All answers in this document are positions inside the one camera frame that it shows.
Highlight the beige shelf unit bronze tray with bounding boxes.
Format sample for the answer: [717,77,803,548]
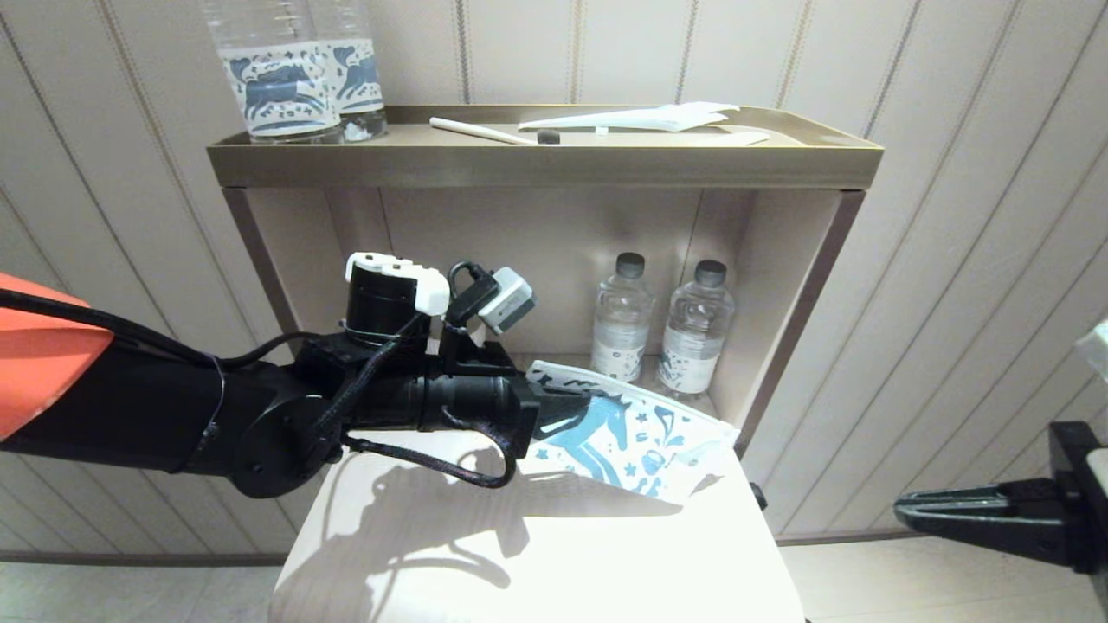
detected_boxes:
[206,104,886,455]

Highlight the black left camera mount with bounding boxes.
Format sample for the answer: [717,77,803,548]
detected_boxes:
[437,275,520,382]

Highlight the white packet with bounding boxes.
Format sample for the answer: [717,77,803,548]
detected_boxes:
[519,102,742,133]

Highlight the white toothbrush dark bristles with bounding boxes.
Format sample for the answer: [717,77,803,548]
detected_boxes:
[430,117,562,145]

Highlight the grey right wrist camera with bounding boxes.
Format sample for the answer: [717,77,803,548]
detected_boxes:
[1076,318,1108,383]

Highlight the small clear water bottle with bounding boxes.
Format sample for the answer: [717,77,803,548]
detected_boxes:
[591,253,652,383]
[655,260,737,399]

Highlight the smooth black left arm cable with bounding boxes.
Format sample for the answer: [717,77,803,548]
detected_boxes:
[0,290,323,369]

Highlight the white blue-patterned plastic bag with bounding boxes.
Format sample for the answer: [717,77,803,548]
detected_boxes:
[519,360,741,505]

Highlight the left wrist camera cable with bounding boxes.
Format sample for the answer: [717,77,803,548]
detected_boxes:
[448,261,496,297]

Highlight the large blue-label water bottle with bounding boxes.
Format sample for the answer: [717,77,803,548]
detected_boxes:
[307,0,390,142]
[201,0,343,144]

